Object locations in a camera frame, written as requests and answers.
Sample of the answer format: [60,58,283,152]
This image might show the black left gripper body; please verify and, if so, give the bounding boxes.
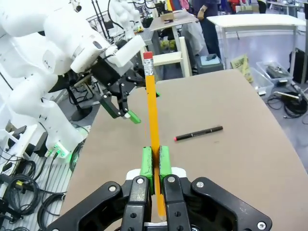
[92,58,142,97]

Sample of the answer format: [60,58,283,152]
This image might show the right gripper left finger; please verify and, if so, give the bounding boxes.
[47,146,154,231]

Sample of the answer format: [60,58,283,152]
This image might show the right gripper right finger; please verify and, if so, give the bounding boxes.
[158,145,273,231]

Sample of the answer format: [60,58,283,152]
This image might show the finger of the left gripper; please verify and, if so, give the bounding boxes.
[118,82,141,125]
[99,93,121,119]

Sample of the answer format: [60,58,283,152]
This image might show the black marker red cap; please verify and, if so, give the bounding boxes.
[173,125,224,142]

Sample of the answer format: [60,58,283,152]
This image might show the black round stand base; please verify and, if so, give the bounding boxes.
[68,85,94,122]

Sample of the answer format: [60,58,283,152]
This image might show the black box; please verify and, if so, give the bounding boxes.
[28,131,50,157]

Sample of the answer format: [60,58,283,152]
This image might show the small cardboard box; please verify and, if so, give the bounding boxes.
[160,13,176,25]

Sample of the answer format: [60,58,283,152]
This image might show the brown tilted desk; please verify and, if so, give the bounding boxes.
[149,10,201,52]

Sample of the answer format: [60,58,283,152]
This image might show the black bin blue sponge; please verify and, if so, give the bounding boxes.
[195,54,225,73]

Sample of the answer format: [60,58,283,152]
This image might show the background person dark clothes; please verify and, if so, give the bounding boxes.
[192,0,223,61]

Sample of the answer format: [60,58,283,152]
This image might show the yellow paper bag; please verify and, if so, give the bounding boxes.
[230,54,255,84]

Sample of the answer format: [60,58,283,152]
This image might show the clear plastic bin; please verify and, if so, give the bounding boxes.
[249,66,275,96]

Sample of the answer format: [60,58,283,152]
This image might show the metal stand foot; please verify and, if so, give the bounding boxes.
[273,88,308,103]

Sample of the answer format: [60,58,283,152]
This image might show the white table grey legs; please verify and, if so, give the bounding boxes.
[206,14,307,77]

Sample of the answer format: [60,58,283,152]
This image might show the clear bin dark contents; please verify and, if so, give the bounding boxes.
[256,61,294,85]

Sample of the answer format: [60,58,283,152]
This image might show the black case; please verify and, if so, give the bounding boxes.
[292,47,308,85]

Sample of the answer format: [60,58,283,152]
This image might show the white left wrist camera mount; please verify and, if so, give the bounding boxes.
[105,35,147,67]

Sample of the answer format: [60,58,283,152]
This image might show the white metal frame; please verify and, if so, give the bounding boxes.
[0,124,38,160]

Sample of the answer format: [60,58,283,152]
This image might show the black floor cable bundle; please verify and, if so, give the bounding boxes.
[266,90,308,119]
[0,156,67,226]

